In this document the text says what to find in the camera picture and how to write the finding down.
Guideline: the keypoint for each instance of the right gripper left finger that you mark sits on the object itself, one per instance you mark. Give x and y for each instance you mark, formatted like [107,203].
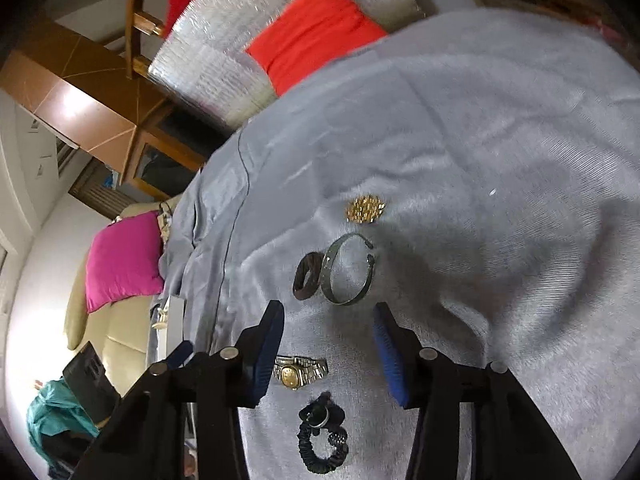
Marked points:
[258,346]

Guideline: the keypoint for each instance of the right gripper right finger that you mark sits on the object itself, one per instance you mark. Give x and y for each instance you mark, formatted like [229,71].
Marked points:
[398,349]

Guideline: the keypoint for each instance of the white organizer tray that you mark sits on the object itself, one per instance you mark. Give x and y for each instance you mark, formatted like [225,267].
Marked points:
[167,327]

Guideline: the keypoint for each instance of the beige leather headboard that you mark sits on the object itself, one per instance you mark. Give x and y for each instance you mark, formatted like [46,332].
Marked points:
[119,332]

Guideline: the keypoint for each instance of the magenta pillow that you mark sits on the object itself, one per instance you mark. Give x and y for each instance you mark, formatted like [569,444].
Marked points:
[122,262]

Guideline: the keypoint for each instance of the grey bed blanket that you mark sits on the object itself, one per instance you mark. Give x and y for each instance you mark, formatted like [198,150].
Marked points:
[506,148]

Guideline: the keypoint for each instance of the teal cloth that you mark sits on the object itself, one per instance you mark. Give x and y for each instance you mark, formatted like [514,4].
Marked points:
[58,428]

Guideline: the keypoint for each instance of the silver foil wrapped package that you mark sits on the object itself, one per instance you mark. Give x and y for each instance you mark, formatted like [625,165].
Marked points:
[229,59]

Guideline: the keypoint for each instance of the wooden cabinet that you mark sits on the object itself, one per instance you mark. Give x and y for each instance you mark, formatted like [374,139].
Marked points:
[80,89]

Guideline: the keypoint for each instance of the red cushion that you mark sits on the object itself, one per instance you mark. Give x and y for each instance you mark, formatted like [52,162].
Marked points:
[307,35]

